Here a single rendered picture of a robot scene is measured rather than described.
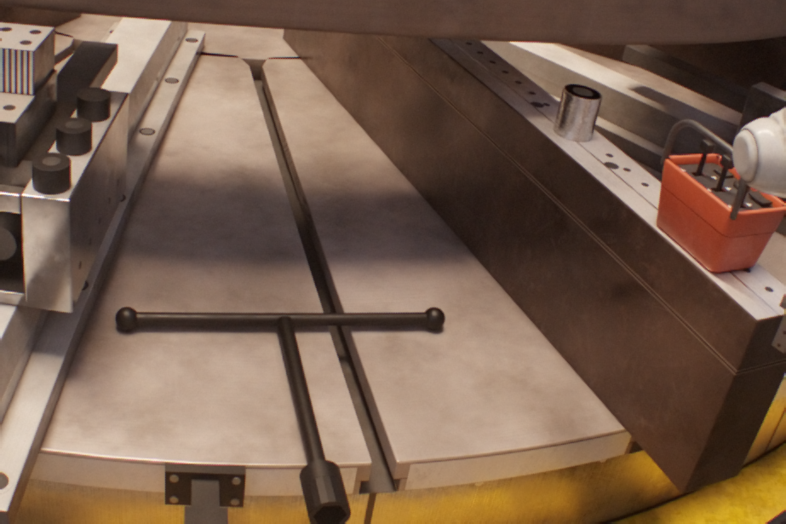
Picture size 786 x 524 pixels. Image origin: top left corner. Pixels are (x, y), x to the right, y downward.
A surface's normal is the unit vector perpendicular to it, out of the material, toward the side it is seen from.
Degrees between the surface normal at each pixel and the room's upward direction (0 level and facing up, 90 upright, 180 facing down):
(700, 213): 97
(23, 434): 0
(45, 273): 90
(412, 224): 0
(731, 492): 0
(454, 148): 90
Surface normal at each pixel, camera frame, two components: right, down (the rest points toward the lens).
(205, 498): 0.16, -0.86
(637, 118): -0.58, -0.02
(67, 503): 0.10, 0.50
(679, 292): -0.89, 0.07
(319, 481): -0.17, -0.80
